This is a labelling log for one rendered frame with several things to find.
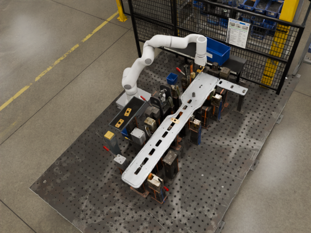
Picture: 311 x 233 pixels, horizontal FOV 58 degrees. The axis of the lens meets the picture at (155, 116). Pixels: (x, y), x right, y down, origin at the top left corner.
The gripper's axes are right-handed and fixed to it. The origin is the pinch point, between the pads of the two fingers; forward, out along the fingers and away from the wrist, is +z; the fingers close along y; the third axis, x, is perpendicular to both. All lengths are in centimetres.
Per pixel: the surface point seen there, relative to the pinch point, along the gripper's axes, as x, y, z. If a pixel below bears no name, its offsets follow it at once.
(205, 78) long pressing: 14.0, -1.3, 27.4
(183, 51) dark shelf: 36, -40, 25
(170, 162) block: -85, 20, 25
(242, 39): 55, 16, 2
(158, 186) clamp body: -107, 24, 22
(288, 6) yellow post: 59, 47, -40
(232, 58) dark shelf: 50, 10, 24
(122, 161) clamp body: -105, -13, 21
